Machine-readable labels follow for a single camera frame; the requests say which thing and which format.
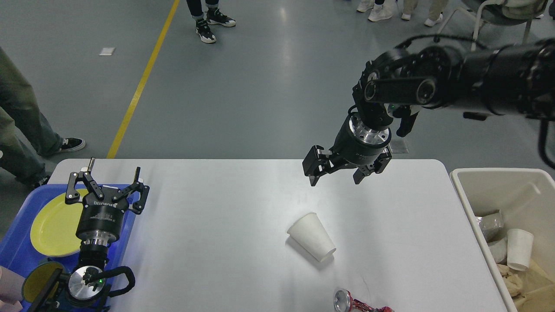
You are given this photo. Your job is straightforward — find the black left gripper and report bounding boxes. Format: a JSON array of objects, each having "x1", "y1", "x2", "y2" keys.
[{"x1": 64, "y1": 157, "x2": 149, "y2": 245}]

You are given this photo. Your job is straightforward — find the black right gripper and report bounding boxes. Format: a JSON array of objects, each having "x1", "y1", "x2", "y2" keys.
[{"x1": 303, "y1": 114, "x2": 392, "y2": 186}]

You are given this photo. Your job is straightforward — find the yellow plate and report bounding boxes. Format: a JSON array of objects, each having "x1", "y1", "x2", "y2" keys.
[{"x1": 30, "y1": 193, "x2": 83, "y2": 244}]

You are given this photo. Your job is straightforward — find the white paper cup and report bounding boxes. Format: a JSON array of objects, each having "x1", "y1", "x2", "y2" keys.
[
  {"x1": 286, "y1": 212, "x2": 336, "y2": 262},
  {"x1": 507, "y1": 228, "x2": 535, "y2": 271}
]

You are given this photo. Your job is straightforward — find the pink mug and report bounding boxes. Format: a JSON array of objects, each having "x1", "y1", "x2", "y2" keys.
[{"x1": 0, "y1": 266, "x2": 25, "y2": 312}]

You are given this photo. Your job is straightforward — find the brown paper bag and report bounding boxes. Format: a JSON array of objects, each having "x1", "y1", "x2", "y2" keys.
[{"x1": 513, "y1": 260, "x2": 555, "y2": 312}]

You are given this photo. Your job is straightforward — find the brown paper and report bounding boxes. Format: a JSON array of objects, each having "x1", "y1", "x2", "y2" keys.
[{"x1": 497, "y1": 264, "x2": 523, "y2": 297}]

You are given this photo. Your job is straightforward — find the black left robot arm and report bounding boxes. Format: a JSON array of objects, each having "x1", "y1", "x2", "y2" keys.
[{"x1": 21, "y1": 158, "x2": 150, "y2": 312}]

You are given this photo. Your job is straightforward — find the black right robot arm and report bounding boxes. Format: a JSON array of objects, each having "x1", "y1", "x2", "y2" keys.
[{"x1": 303, "y1": 34, "x2": 555, "y2": 186}]

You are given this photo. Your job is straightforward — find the right floor socket plate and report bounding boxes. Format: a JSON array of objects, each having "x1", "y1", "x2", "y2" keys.
[{"x1": 388, "y1": 140, "x2": 410, "y2": 154}]

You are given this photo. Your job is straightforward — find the blue plastic tray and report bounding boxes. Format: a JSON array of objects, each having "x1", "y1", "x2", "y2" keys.
[{"x1": 0, "y1": 185, "x2": 140, "y2": 312}]

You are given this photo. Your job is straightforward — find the person in jeans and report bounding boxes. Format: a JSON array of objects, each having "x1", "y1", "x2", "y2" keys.
[{"x1": 0, "y1": 49, "x2": 86, "y2": 189}]

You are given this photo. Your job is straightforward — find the white paper on floor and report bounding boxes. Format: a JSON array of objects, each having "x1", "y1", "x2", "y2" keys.
[{"x1": 98, "y1": 47, "x2": 116, "y2": 56}]

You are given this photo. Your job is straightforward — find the person in white sneakers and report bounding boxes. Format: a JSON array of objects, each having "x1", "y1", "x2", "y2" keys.
[{"x1": 356, "y1": 0, "x2": 393, "y2": 22}]

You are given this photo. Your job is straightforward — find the person in beige trousers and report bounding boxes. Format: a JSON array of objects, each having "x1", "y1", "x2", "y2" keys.
[{"x1": 401, "y1": 0, "x2": 449, "y2": 27}]

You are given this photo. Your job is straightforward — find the beige plastic bin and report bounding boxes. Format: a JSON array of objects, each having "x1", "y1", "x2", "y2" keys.
[{"x1": 451, "y1": 168, "x2": 555, "y2": 312}]

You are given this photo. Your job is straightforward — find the person in black coat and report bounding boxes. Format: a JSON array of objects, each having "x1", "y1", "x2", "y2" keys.
[{"x1": 186, "y1": 0, "x2": 236, "y2": 44}]

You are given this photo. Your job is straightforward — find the office chair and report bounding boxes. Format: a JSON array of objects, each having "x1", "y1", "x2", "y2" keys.
[{"x1": 434, "y1": 0, "x2": 548, "y2": 44}]

